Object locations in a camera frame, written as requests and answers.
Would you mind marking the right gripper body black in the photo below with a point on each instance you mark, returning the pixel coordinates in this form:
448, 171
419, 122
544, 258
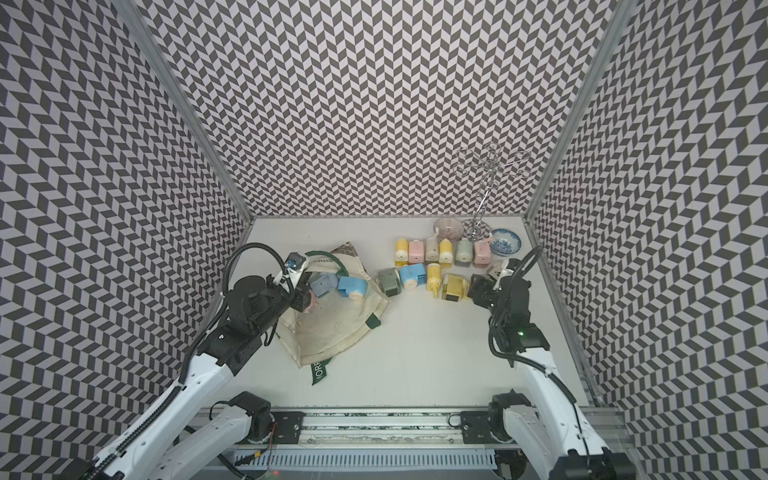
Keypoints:
504, 295

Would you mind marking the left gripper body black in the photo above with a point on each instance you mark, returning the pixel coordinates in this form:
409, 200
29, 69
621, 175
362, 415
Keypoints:
279, 305

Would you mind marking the small yellow black sharpener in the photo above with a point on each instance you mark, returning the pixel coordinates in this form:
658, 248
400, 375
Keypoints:
454, 287

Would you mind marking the mint green pencil sharpener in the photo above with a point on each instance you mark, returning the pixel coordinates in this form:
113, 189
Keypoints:
464, 253

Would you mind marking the cream canvas tote bag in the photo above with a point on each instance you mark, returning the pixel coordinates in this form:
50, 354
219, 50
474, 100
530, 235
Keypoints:
313, 340

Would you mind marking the pink block pencil sharpener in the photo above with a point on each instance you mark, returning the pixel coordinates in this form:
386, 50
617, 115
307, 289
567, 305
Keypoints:
482, 254

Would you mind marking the yellow round pencil sharpener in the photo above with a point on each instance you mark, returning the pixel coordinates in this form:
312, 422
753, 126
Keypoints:
445, 253

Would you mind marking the white cartoon pencil sharpener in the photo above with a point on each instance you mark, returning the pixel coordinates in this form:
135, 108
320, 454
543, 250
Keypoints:
431, 250

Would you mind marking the blue round pencil sharpener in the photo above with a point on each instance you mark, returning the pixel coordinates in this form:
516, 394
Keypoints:
413, 275

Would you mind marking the pink rounded pencil sharpener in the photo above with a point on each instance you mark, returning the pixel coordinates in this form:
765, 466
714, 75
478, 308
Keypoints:
416, 252

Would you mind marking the yellow block pencil sharpener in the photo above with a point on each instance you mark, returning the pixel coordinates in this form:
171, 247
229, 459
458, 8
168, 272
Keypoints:
401, 255

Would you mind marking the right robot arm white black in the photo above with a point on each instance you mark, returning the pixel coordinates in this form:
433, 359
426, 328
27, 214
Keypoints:
544, 419

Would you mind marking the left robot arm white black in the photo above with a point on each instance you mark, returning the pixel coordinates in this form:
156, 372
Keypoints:
157, 445

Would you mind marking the pink robot shaped sharpener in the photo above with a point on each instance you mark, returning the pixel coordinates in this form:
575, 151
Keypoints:
313, 301

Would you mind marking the pale blue block sharpener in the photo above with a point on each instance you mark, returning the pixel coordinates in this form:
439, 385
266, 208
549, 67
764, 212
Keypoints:
322, 283

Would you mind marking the blue white patterned bowl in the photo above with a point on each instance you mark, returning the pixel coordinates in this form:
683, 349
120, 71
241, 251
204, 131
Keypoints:
504, 243

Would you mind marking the pink ribbed bowl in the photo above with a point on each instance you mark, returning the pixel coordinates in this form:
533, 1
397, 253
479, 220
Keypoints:
448, 228

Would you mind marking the silver jewelry tree stand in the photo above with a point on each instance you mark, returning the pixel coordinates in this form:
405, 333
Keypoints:
487, 166

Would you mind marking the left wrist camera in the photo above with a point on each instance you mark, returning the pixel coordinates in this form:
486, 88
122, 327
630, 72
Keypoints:
294, 267

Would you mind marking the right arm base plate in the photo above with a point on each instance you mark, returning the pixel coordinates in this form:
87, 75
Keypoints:
475, 429

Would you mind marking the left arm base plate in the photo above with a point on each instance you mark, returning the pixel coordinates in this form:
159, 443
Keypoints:
286, 427

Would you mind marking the aluminium mounting rail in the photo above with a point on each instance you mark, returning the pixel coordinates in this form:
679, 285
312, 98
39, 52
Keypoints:
381, 427

